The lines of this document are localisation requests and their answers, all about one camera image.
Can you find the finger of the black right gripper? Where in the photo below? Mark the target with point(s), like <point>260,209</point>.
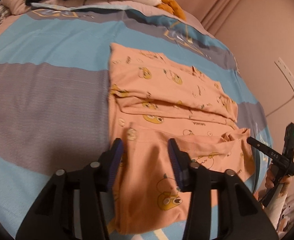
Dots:
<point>263,148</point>

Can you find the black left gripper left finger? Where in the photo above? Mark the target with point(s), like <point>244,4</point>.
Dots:
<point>51,216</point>

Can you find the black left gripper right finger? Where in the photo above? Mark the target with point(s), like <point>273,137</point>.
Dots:
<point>240,216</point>

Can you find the pink cartoon print baby garment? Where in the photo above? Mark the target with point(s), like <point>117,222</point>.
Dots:
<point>151,100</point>

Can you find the person's right hand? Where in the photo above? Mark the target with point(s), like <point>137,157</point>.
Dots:
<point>271,181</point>

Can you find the pink curtain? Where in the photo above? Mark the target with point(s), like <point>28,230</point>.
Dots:
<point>224,2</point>

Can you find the blue grey patterned duvet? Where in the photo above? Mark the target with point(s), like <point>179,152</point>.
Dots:
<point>54,94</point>

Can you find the orange plush toy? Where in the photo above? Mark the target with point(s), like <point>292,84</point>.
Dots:
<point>172,7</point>

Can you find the white wall power strip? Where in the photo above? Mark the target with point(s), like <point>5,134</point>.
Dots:
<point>286,72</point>

